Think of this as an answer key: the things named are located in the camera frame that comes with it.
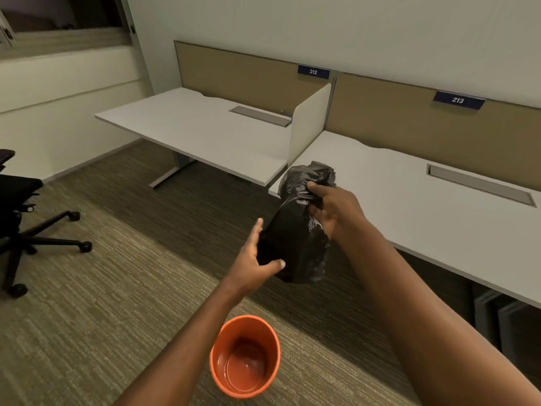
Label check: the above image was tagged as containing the white desk divider panel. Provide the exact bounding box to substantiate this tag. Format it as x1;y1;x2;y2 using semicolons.
287;83;333;167

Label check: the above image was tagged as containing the orange plastic waste bin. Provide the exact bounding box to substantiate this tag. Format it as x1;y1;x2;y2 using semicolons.
210;315;281;399

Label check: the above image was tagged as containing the person's left forearm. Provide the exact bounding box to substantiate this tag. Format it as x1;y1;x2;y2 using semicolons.
113;281;254;406

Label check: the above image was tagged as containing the person's right forearm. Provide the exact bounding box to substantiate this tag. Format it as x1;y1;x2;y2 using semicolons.
334;220;541;406

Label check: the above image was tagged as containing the window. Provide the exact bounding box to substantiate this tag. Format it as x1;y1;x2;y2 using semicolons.
0;0;136;59

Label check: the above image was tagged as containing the blue desk number sign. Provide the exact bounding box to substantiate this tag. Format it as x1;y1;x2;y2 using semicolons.
298;65;331;80
433;91;487;111

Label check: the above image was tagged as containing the grey desk cable tray lid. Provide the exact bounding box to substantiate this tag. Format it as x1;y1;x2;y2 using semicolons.
427;164;537;208
229;106;292;127

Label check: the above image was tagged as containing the person's left hand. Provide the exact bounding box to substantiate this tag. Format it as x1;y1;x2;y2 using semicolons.
224;218;286;296

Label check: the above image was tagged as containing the black plastic garbage bag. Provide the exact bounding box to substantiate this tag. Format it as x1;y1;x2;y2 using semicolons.
256;161;337;284

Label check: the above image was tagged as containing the black office chair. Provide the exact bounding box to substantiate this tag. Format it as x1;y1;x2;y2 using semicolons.
0;149;93;299

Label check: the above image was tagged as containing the tan fabric partition panel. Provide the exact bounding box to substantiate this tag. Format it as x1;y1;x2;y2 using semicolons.
328;72;541;192
174;40;335;118

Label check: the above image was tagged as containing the white office desk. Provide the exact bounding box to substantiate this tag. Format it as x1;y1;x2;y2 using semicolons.
269;131;541;310
95;87;293;189

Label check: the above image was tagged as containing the person's right hand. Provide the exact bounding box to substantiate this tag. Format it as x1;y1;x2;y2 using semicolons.
306;182;369;244

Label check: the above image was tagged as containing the dark under-desk cabinet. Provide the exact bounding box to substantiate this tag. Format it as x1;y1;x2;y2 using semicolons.
473;287;541;389

